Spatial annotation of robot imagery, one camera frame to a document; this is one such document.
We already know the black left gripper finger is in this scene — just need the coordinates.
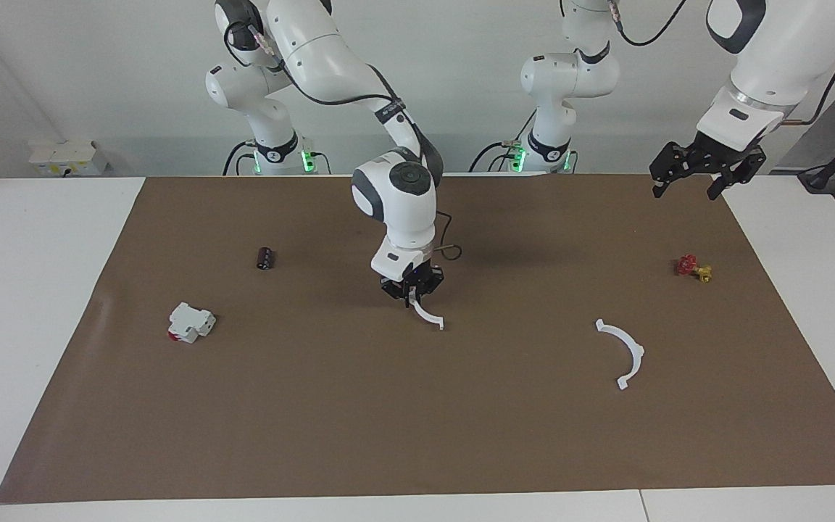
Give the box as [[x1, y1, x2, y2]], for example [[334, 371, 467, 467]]
[[649, 142, 694, 198], [707, 149, 766, 202]]

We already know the white half-ring pipe clamp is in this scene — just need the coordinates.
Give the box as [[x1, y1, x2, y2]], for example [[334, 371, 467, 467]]
[[595, 318, 645, 391], [408, 290, 446, 331]]

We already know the red and yellow valve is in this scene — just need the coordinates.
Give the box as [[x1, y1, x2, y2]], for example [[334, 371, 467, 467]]
[[675, 254, 713, 283]]

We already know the brown table mat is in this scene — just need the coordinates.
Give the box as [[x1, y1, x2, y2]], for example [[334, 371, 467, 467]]
[[0, 174, 835, 505]]

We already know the white circuit breaker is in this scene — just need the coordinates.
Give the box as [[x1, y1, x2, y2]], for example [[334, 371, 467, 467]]
[[167, 302, 216, 344]]

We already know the white power strip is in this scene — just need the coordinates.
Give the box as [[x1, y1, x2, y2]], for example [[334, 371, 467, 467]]
[[28, 139, 110, 177]]

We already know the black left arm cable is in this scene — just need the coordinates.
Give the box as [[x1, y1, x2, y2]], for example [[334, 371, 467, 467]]
[[610, 0, 835, 128]]

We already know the black base cable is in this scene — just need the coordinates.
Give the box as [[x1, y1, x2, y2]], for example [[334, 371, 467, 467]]
[[468, 109, 538, 173], [223, 140, 255, 176]]

